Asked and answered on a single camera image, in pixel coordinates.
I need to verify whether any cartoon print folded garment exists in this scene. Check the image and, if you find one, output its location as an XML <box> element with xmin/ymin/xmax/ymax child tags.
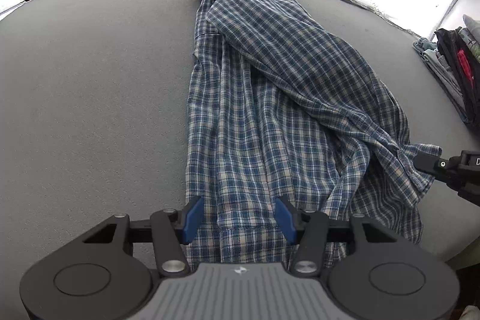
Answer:
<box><xmin>455</xmin><ymin>14</ymin><xmax>480</xmax><ymax>64</ymax></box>

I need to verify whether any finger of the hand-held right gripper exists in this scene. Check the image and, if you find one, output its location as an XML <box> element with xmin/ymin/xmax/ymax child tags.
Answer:
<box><xmin>413</xmin><ymin>153</ymin><xmax>460</xmax><ymax>186</ymax></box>

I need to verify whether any red folded garment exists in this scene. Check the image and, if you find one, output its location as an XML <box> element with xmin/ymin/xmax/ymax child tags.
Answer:
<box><xmin>457</xmin><ymin>49</ymin><xmax>474</xmax><ymax>81</ymax></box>

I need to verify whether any blue plaid shirt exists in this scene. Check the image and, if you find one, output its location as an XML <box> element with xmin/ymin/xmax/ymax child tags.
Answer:
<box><xmin>184</xmin><ymin>0</ymin><xmax>443</xmax><ymax>265</ymax></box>

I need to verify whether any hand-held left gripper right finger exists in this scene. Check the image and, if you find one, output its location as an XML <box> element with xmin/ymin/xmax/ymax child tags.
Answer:
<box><xmin>274</xmin><ymin>197</ymin><xmax>400</xmax><ymax>277</ymax></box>

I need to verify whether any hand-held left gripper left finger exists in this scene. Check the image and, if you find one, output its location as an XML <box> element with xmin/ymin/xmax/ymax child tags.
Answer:
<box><xmin>80</xmin><ymin>196</ymin><xmax>205</xmax><ymax>277</ymax></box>

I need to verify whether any stack of folded clothes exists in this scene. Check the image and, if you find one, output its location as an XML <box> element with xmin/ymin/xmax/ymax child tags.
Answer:
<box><xmin>434</xmin><ymin>28</ymin><xmax>480</xmax><ymax>126</ymax></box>

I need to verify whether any light blue-grey folded garment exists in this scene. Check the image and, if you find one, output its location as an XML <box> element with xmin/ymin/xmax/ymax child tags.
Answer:
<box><xmin>412</xmin><ymin>37</ymin><xmax>468</xmax><ymax>119</ymax></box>

